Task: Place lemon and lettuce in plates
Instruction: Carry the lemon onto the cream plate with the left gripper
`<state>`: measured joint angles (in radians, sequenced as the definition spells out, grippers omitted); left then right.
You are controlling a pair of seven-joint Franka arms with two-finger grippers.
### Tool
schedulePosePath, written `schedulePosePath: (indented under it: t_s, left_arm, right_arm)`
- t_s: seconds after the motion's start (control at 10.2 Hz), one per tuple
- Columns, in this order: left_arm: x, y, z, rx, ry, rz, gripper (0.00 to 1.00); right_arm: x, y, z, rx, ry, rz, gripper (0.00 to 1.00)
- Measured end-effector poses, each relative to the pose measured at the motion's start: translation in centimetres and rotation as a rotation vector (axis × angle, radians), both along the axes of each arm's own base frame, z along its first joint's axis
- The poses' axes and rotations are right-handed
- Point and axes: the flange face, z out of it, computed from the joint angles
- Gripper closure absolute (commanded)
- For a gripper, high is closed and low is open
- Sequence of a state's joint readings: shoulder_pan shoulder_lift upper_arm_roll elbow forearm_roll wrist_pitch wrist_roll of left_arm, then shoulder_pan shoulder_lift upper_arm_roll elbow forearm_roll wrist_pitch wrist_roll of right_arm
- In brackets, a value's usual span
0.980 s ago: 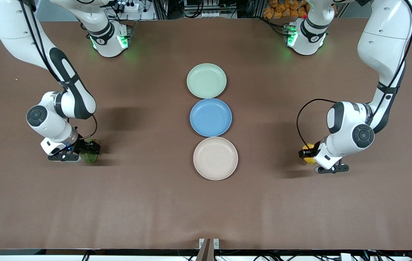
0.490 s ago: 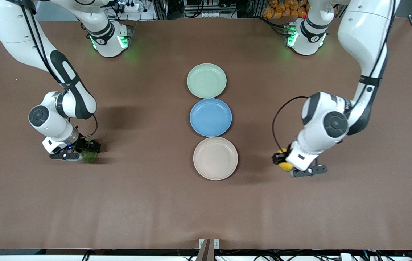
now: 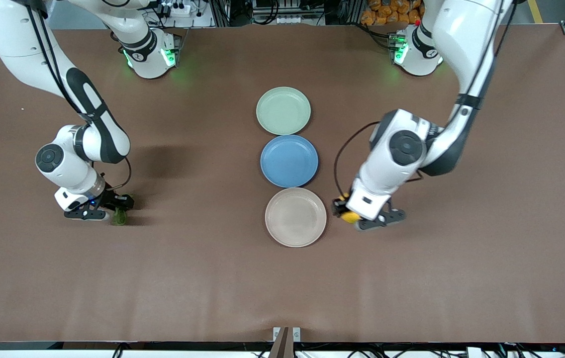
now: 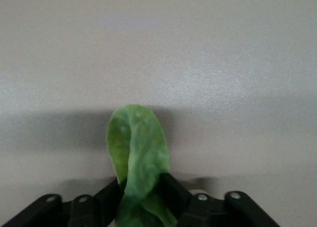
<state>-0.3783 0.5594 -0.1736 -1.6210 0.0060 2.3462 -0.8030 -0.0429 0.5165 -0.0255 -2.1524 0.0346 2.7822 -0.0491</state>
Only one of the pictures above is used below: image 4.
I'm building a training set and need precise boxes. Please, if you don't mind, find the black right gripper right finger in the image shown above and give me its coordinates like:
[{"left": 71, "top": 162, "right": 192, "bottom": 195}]
[{"left": 158, "top": 172, "right": 281, "bottom": 227}]

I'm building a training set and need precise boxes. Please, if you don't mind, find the green lettuce leaf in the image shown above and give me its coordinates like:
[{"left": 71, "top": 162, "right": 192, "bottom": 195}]
[{"left": 106, "top": 104, "right": 178, "bottom": 227}]

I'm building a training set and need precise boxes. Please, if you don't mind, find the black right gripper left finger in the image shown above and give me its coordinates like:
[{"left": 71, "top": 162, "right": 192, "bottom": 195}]
[{"left": 0, "top": 177, "right": 124, "bottom": 227}]

